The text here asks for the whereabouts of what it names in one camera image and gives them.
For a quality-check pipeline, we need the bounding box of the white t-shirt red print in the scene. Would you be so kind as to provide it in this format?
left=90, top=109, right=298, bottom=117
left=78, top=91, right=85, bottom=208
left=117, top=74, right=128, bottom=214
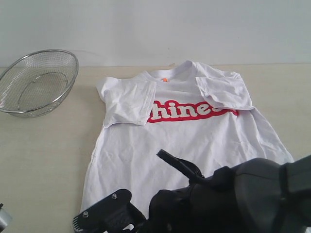
left=81, top=61, right=293, bottom=215

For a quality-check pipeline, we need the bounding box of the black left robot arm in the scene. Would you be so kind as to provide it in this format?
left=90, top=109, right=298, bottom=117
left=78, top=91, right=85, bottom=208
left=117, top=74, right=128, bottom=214
left=0, top=203, right=12, bottom=232

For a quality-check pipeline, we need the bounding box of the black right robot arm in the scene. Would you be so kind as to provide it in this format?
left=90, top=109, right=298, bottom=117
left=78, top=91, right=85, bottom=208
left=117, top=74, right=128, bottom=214
left=140, top=157, right=311, bottom=233

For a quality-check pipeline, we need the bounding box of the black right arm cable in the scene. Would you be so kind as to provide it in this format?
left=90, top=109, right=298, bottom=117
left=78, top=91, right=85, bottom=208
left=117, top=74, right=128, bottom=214
left=156, top=149, right=209, bottom=187

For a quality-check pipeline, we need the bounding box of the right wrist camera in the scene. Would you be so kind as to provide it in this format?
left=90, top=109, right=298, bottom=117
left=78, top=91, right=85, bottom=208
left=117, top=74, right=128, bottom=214
left=72, top=189, right=147, bottom=233

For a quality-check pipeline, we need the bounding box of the metal wire mesh basket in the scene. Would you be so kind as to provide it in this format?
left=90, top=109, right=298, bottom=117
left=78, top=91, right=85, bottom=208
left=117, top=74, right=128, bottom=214
left=0, top=49, right=79, bottom=118

